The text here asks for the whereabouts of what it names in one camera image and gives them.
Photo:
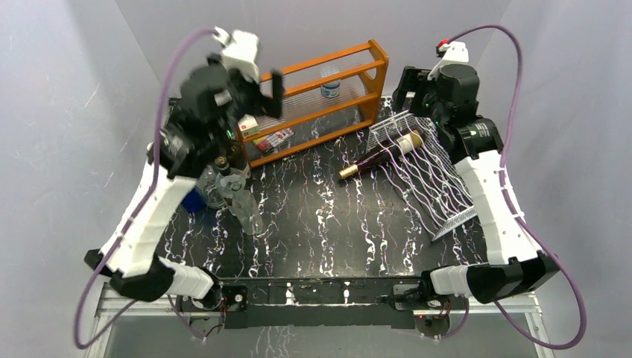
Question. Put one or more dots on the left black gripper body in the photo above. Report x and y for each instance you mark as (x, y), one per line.
(251, 101)

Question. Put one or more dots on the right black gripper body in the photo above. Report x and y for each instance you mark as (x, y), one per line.
(415, 80)

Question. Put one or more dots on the tall clear glass bottle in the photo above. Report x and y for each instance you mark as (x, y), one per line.
(232, 186)

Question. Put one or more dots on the blue square glass bottle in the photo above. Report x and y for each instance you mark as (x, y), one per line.
(193, 202)

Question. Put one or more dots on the dark green wine bottle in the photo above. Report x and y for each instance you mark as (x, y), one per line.
(236, 156)

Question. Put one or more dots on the clear round glass bottle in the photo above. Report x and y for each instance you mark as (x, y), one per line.
(207, 189)

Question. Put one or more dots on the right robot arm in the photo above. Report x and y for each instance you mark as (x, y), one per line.
(515, 264)

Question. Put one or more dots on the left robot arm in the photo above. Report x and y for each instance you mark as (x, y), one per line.
(213, 99)

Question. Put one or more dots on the gold capped dark bottle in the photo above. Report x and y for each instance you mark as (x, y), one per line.
(386, 150)

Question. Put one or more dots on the orange wooden shelf rack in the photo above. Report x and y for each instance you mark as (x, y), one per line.
(315, 119)

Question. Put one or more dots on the white red small box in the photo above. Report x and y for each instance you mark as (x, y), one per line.
(248, 126)

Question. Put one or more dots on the marker pen pack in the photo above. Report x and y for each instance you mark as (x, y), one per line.
(273, 142)

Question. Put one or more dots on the small blue labelled jar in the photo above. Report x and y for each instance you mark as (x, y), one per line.
(331, 89)

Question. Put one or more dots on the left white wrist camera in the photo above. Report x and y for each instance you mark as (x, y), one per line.
(239, 51)

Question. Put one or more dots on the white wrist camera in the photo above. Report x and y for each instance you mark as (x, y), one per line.
(239, 51)
(449, 52)

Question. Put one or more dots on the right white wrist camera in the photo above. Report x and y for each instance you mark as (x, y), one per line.
(449, 52)

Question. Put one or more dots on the white wire wine rack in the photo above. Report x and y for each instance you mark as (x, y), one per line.
(426, 173)

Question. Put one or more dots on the black metal base rail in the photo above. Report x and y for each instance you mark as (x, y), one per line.
(307, 302)

